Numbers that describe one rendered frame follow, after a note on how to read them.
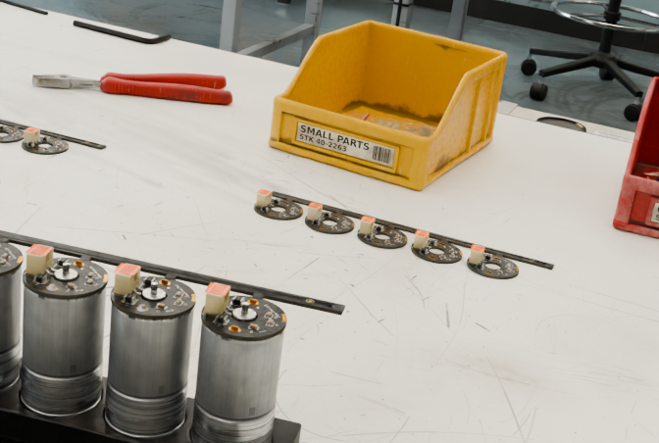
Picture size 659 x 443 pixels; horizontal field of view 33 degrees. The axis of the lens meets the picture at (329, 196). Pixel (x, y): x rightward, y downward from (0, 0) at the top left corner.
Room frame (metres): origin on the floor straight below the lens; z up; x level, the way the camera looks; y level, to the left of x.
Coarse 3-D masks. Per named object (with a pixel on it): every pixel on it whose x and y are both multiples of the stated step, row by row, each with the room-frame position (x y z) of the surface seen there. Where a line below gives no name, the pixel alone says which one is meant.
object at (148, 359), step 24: (120, 312) 0.28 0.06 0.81; (192, 312) 0.29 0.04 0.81; (120, 336) 0.28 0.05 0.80; (144, 336) 0.28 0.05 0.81; (168, 336) 0.28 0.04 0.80; (120, 360) 0.28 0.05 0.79; (144, 360) 0.28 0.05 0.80; (168, 360) 0.28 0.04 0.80; (120, 384) 0.28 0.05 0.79; (144, 384) 0.28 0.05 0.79; (168, 384) 0.28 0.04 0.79; (120, 408) 0.28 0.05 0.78; (144, 408) 0.28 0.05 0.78; (168, 408) 0.28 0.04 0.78; (120, 432) 0.28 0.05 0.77; (144, 432) 0.28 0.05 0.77; (168, 432) 0.28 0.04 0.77
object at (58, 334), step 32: (32, 320) 0.28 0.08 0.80; (64, 320) 0.28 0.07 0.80; (96, 320) 0.29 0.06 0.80; (32, 352) 0.28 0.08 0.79; (64, 352) 0.28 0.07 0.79; (96, 352) 0.29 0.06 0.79; (32, 384) 0.28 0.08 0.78; (64, 384) 0.28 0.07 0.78; (96, 384) 0.29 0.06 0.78; (64, 416) 0.28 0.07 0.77
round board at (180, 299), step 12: (144, 276) 0.30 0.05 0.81; (156, 276) 0.30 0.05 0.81; (144, 288) 0.29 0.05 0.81; (168, 288) 0.29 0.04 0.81; (180, 288) 0.29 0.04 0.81; (120, 300) 0.28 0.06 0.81; (132, 300) 0.28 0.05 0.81; (144, 300) 0.28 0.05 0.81; (168, 300) 0.29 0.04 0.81; (180, 300) 0.29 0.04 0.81; (192, 300) 0.29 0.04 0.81; (132, 312) 0.28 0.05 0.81; (144, 312) 0.28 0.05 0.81; (156, 312) 0.28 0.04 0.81; (168, 312) 0.28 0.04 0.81; (180, 312) 0.28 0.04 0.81
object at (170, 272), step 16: (0, 240) 0.31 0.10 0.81; (16, 240) 0.31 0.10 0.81; (32, 240) 0.31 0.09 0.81; (48, 240) 0.31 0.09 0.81; (80, 256) 0.31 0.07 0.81; (96, 256) 0.31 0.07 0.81; (112, 256) 0.31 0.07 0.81; (160, 272) 0.30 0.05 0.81; (176, 272) 0.30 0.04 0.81; (192, 272) 0.31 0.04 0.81; (240, 288) 0.30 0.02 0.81; (256, 288) 0.30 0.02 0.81; (304, 304) 0.29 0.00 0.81; (320, 304) 0.30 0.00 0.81; (336, 304) 0.30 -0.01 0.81
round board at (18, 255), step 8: (0, 248) 0.31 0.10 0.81; (8, 248) 0.31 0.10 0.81; (16, 248) 0.31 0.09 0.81; (0, 256) 0.30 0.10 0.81; (8, 256) 0.30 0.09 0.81; (16, 256) 0.30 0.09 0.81; (0, 264) 0.29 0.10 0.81; (8, 264) 0.30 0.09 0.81; (16, 264) 0.30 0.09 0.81; (0, 272) 0.29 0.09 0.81; (8, 272) 0.29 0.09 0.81
